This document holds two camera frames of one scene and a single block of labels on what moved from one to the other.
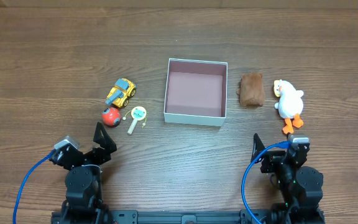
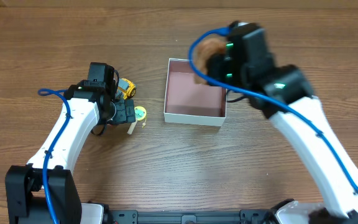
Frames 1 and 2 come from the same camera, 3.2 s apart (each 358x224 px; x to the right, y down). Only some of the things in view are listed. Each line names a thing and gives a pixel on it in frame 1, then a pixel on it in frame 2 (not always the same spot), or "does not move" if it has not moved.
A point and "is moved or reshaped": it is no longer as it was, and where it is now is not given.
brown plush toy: x=252 y=90 is moved or reshaped
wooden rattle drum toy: x=138 y=114 does not move
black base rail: x=168 y=216 does not move
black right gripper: x=272 y=156 -> x=215 y=66
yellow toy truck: x=123 y=91 does not move
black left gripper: x=89 y=154 -> x=125 y=111
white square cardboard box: x=196 y=92 does not move
